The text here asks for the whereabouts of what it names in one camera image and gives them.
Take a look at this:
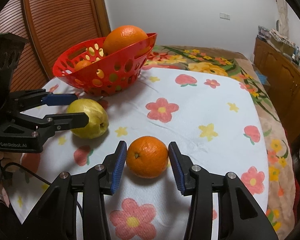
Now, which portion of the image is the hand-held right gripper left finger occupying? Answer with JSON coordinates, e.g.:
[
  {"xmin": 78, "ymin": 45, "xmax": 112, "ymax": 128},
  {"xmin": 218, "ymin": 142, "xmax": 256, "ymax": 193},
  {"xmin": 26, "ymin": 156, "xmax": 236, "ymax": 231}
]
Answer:
[{"xmin": 22, "ymin": 141, "xmax": 127, "ymax": 240}]

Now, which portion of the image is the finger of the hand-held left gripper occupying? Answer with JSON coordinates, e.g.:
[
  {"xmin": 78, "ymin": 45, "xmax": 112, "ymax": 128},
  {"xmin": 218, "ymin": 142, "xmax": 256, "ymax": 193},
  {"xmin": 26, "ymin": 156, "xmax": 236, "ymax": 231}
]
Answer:
[
  {"xmin": 10, "ymin": 89, "xmax": 77, "ymax": 110},
  {"xmin": 15, "ymin": 112, "xmax": 90, "ymax": 138}
]

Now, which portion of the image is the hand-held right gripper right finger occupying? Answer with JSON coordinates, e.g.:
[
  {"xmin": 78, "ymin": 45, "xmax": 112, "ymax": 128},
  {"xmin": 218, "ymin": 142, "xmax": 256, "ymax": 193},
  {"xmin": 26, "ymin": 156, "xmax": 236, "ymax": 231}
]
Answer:
[{"xmin": 168, "ymin": 141, "xmax": 278, "ymax": 240}]

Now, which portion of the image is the yellow-green pear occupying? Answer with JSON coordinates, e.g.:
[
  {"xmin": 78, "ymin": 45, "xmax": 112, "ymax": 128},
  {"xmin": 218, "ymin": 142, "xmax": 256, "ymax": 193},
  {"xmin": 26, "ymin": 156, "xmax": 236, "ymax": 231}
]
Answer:
[{"xmin": 66, "ymin": 99, "xmax": 109, "ymax": 139}]

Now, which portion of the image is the medium orange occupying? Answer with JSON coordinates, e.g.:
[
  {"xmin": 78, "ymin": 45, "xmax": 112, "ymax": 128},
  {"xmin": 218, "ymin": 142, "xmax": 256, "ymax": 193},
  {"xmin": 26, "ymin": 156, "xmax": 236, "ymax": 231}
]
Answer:
[{"xmin": 126, "ymin": 136, "xmax": 169, "ymax": 179}]

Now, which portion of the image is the red perforated plastic basket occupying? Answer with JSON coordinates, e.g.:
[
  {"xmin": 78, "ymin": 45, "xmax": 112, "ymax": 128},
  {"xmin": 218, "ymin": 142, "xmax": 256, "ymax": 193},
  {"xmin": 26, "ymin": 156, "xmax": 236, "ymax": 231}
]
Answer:
[{"xmin": 52, "ymin": 32, "xmax": 157, "ymax": 97}]

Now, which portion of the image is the large orange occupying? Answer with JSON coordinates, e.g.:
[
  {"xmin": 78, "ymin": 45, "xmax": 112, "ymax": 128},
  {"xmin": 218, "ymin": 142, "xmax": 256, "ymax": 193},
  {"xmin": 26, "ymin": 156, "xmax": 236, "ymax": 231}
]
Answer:
[{"xmin": 103, "ymin": 25, "xmax": 149, "ymax": 55}]

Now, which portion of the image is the brown louvered wooden door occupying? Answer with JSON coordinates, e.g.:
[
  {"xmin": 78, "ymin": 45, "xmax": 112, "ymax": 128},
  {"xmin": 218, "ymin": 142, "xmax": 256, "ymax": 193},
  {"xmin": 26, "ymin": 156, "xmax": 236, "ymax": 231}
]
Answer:
[
  {"xmin": 22, "ymin": 0, "xmax": 112, "ymax": 80},
  {"xmin": 0, "ymin": 5, "xmax": 49, "ymax": 93}
]

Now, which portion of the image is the small orange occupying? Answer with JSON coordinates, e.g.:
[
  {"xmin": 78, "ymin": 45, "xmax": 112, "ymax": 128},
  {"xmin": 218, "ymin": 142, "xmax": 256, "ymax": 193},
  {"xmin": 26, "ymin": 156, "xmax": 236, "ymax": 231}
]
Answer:
[{"xmin": 74, "ymin": 60, "xmax": 93, "ymax": 71}]

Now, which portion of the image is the white floral cloth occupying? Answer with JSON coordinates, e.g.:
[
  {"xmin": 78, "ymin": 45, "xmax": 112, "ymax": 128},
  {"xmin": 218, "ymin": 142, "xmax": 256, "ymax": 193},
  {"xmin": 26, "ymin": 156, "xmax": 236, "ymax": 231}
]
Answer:
[{"xmin": 5, "ymin": 67, "xmax": 269, "ymax": 240}]

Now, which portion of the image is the yellow banana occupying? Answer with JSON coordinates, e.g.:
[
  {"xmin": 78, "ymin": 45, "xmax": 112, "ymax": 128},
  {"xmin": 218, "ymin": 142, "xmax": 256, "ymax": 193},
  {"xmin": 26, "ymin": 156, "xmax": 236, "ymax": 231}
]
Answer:
[{"xmin": 87, "ymin": 44, "xmax": 103, "ymax": 57}]

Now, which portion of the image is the blue plastic bag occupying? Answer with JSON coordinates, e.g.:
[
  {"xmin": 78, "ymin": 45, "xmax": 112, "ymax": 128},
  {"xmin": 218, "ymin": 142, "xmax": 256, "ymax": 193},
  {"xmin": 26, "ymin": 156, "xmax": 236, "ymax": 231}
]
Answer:
[{"xmin": 255, "ymin": 70, "xmax": 269, "ymax": 85}]

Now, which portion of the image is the brown wooden cabinet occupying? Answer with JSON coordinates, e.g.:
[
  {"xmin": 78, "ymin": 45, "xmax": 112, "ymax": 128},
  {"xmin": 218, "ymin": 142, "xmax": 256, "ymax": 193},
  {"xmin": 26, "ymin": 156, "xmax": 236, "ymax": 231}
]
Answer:
[{"xmin": 252, "ymin": 37, "xmax": 300, "ymax": 143}]

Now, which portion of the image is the pile of assorted boxes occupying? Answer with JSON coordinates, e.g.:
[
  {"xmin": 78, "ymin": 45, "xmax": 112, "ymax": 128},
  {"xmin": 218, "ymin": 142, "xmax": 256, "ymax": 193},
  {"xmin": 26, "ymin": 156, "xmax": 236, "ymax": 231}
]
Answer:
[{"xmin": 257, "ymin": 25, "xmax": 297, "ymax": 53}]

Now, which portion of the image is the black cable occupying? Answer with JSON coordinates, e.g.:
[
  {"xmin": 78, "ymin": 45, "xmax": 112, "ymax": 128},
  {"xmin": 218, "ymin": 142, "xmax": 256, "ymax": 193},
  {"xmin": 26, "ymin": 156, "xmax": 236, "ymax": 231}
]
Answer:
[{"xmin": 0, "ymin": 162, "xmax": 83, "ymax": 220}]

